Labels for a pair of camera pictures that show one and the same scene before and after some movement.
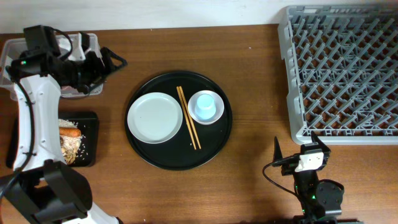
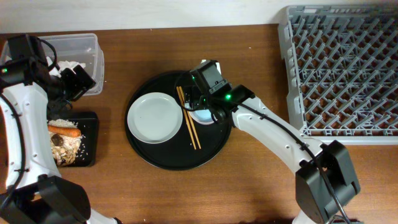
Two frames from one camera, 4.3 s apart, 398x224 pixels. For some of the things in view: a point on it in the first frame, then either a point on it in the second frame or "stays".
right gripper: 316,140 -> 196,90
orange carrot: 69,132 stays
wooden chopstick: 183,98 stays
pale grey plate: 155,117 stays
